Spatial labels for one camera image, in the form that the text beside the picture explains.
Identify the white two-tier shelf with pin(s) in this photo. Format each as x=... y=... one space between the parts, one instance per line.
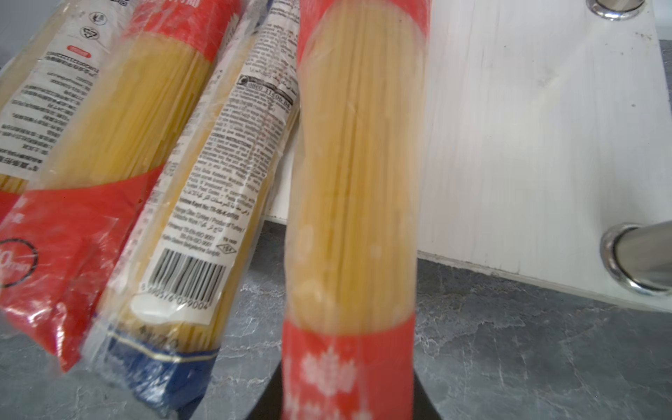
x=545 y=125

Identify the red spaghetti bag white label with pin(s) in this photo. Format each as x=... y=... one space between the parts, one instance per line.
x=46 y=83

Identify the red Barilla spaghetti bag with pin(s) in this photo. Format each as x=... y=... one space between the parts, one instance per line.
x=351 y=248

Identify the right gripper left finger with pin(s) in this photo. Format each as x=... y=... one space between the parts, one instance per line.
x=269 y=406

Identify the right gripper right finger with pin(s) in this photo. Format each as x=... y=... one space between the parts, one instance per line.
x=423 y=408

